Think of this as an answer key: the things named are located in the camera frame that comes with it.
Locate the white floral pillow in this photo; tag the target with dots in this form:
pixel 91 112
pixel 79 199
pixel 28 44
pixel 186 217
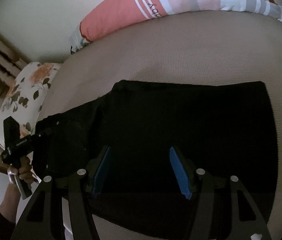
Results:
pixel 25 98

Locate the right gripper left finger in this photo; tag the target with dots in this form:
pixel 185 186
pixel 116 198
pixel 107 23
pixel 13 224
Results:
pixel 99 175

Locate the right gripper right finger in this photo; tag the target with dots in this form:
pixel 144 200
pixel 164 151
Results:
pixel 180 174

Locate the black pants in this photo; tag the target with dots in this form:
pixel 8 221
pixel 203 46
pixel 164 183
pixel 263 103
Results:
pixel 225 137

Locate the pink plaid long pillow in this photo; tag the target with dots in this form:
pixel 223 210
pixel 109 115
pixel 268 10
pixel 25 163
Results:
pixel 111 15

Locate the person's left hand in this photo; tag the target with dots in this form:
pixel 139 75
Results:
pixel 24 172

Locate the person's left forearm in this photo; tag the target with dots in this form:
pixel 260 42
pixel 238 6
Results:
pixel 8 211

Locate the beige textured bed sheet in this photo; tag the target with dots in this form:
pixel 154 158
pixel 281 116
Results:
pixel 204 47

